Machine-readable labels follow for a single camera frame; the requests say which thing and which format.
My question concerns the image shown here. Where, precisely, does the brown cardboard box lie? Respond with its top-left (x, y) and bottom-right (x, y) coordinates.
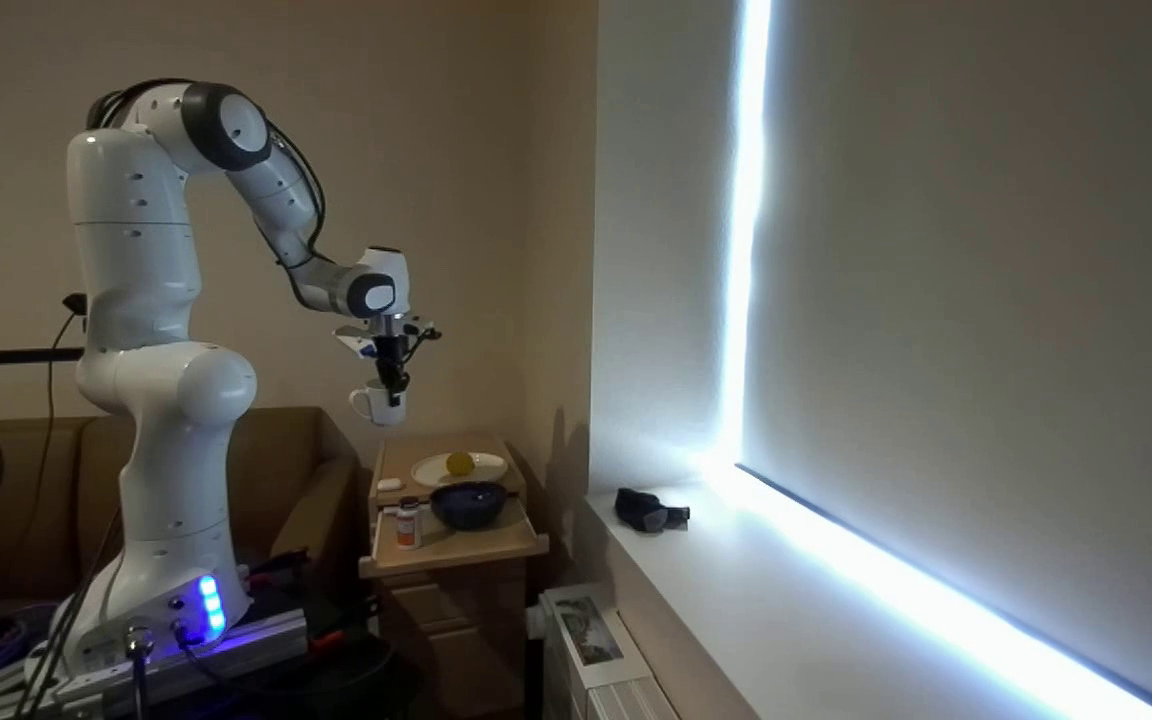
top-left (0, 403), bottom-right (368, 608)

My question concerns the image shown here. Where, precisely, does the white radiator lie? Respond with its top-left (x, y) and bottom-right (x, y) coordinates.
top-left (535, 579), bottom-right (684, 720)

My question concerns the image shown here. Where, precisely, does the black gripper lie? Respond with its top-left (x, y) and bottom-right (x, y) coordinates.
top-left (368, 328), bottom-right (414, 408)

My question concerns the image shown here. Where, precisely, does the black bowl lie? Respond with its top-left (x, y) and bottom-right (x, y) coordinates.
top-left (427, 482), bottom-right (525, 535)

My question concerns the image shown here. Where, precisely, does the small white red item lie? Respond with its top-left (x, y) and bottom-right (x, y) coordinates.
top-left (368, 475), bottom-right (443, 554)

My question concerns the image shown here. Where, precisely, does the black horizontal bar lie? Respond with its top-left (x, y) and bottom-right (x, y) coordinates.
top-left (0, 345), bottom-right (92, 374)

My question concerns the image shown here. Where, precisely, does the wooden cabinet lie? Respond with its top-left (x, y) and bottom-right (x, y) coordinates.
top-left (354, 436), bottom-right (555, 720)

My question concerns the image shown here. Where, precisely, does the black object on windowsill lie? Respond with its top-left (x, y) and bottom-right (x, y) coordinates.
top-left (611, 483), bottom-right (695, 542)

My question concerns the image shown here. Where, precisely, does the black hanging cable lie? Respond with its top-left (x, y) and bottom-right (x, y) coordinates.
top-left (32, 288), bottom-right (92, 542)

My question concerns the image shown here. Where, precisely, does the white mug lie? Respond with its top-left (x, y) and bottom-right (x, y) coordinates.
top-left (345, 382), bottom-right (414, 433)

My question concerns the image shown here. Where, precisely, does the white plate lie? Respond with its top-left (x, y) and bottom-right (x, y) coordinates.
top-left (407, 448), bottom-right (517, 491)

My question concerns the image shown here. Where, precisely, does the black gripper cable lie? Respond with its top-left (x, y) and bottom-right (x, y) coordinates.
top-left (401, 318), bottom-right (449, 353)

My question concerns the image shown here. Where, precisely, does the white window blind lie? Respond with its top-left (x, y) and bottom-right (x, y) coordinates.
top-left (731, 0), bottom-right (1152, 720)

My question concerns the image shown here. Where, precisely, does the robot base mounting platform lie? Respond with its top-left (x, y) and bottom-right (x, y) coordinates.
top-left (0, 602), bottom-right (316, 720)

